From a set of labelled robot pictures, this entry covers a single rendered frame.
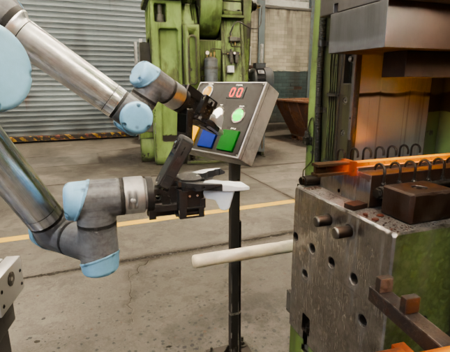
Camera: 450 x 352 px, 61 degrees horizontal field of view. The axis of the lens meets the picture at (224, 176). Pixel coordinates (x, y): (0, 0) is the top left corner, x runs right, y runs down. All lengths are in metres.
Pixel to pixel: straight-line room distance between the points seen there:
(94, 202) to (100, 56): 7.98
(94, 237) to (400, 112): 0.97
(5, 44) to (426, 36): 0.81
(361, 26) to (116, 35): 7.96
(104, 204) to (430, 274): 0.68
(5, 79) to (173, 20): 5.19
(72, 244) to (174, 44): 5.06
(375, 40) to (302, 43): 9.49
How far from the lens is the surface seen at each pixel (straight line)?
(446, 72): 1.09
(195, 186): 0.75
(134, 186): 0.75
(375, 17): 0.94
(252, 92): 1.32
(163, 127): 5.71
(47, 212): 0.83
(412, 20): 0.96
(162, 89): 1.06
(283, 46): 10.12
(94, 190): 0.75
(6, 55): 0.59
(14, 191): 0.80
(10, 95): 0.58
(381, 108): 1.26
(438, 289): 0.96
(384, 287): 0.53
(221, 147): 1.28
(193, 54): 5.62
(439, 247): 0.91
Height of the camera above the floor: 1.20
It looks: 14 degrees down
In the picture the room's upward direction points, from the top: straight up
